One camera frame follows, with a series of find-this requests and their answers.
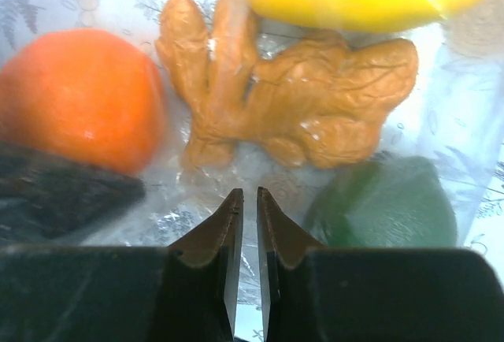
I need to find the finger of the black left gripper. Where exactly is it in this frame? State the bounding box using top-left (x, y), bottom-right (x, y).
top-left (1, 142), bottom-right (146, 244)

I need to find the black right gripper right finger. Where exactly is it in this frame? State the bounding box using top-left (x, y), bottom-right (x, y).
top-left (257, 187), bottom-right (327, 341)

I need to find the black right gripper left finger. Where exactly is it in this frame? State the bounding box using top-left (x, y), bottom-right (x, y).
top-left (169, 188), bottom-right (243, 341)

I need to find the clear zip top bag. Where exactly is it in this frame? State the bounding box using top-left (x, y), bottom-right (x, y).
top-left (1, 0), bottom-right (503, 341)

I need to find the dark green fake avocado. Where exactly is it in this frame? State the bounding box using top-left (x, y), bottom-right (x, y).
top-left (302, 156), bottom-right (458, 247)

